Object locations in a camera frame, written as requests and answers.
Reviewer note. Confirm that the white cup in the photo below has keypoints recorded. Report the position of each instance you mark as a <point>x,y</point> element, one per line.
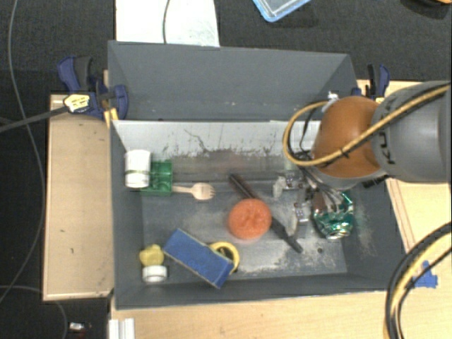
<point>137,168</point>

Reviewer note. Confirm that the wooden fork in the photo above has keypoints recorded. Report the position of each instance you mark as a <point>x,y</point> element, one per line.
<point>199,191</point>

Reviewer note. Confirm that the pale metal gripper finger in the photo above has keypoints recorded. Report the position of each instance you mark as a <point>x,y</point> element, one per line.
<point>301,222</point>
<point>282,185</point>

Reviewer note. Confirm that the green crushed can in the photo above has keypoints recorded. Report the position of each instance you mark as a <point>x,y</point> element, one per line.
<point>335,219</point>

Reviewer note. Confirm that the white tape roll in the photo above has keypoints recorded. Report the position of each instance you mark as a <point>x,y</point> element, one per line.
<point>154,273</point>

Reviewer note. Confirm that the blue sponge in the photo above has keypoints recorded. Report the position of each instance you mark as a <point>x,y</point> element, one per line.
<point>196,258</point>

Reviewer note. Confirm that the green plastic box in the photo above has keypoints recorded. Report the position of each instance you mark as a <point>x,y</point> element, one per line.
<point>160,178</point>

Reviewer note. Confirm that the yellow toy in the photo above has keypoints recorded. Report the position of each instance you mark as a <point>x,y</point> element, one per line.
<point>151,255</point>

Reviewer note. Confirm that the long black tool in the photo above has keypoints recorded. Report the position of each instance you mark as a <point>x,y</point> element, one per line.
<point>243,187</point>

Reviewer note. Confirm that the orange round sponge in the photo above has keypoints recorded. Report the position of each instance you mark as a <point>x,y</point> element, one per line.
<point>249,219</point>

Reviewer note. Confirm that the pale wood board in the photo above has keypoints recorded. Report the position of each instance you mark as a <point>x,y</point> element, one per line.
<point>77,196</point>

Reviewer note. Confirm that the grey metal bin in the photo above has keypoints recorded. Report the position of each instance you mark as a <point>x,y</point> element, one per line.
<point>226,83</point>

